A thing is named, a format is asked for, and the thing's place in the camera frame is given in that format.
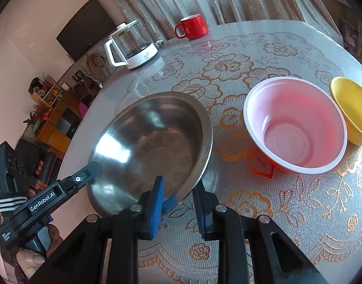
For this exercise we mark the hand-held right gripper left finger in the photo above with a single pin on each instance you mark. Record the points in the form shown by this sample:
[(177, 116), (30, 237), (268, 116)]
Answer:
[(157, 210)]

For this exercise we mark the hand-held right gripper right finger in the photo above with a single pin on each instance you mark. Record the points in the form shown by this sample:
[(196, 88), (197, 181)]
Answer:
[(200, 216)]

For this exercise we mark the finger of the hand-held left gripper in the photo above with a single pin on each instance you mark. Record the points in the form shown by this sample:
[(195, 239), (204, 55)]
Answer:
[(80, 177)]

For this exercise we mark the stainless steel bowl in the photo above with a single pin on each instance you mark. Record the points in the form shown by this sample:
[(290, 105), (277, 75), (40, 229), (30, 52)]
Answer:
[(148, 142)]

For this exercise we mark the red plastic bowl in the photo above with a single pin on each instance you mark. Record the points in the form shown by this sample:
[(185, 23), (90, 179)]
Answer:
[(293, 124)]

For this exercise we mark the yellow plastic bowl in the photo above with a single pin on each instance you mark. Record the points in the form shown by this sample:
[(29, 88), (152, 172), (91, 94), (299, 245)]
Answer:
[(355, 109)]

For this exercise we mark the person's left hand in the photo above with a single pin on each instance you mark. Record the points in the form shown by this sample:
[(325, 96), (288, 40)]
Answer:
[(30, 263)]

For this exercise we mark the wooden cabinet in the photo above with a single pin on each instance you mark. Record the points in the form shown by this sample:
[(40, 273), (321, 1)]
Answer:
[(56, 130)]

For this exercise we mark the pink plastic bag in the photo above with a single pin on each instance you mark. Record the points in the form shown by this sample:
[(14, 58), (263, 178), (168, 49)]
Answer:
[(83, 107)]

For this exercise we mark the dark box appliance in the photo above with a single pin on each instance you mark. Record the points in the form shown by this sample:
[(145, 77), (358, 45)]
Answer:
[(80, 88)]

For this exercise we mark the wooden curved-back chair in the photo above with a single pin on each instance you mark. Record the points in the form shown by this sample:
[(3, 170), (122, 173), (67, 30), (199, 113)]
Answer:
[(93, 62)]

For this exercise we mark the white glass electric kettle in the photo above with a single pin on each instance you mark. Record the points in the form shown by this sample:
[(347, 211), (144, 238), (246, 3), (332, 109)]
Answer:
[(133, 47)]

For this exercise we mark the red mug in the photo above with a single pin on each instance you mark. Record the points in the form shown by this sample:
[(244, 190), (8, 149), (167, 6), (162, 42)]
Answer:
[(195, 26)]

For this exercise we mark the black wall television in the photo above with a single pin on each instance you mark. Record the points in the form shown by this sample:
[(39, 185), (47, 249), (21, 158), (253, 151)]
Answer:
[(86, 28)]

